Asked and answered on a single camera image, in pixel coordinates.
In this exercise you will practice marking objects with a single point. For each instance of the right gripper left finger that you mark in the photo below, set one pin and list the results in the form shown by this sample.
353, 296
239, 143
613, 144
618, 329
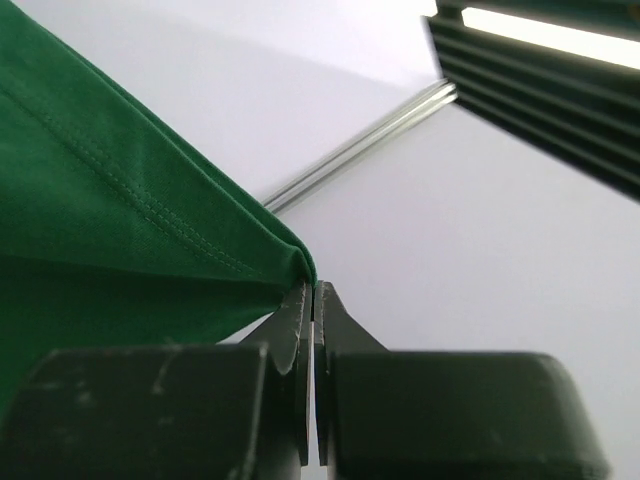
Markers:
181, 411

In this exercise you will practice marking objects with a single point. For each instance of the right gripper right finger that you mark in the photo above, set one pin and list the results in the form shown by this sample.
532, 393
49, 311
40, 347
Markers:
384, 414

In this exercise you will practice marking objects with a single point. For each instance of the green t-shirt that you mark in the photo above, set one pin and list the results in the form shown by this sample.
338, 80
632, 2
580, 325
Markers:
114, 229

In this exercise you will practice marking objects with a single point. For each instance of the ceiling light fixture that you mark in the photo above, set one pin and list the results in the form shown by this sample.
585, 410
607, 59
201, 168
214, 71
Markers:
581, 110

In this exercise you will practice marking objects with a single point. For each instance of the aluminium corner post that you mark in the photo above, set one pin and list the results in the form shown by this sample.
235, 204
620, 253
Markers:
406, 116

